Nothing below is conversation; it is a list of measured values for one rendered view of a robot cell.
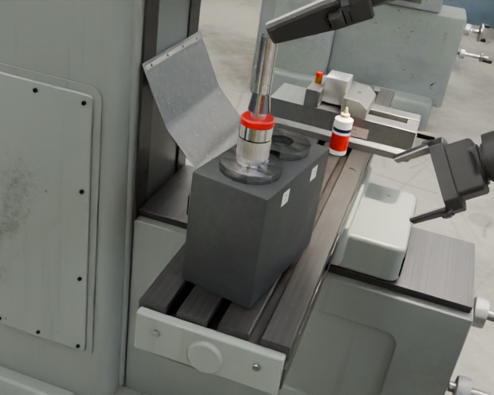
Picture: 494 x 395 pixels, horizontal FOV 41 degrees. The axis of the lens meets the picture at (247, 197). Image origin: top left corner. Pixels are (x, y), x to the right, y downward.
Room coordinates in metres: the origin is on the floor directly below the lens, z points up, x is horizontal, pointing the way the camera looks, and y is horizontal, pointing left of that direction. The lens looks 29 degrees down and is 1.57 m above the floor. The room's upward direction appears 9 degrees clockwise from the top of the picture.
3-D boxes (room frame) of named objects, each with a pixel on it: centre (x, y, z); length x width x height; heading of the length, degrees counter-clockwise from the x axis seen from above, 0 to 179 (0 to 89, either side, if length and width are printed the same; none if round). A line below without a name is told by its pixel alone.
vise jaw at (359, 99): (1.46, -0.23, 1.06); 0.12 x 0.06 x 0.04; 165
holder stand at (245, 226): (0.87, -0.02, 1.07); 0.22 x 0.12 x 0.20; 155
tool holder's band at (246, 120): (0.83, 0.00, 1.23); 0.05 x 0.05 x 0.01
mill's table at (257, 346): (1.29, -0.13, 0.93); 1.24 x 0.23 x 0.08; 166
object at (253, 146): (0.83, 0.00, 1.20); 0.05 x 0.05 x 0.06
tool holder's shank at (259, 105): (0.83, 0.00, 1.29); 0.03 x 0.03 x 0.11
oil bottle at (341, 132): (1.35, -0.19, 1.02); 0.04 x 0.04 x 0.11
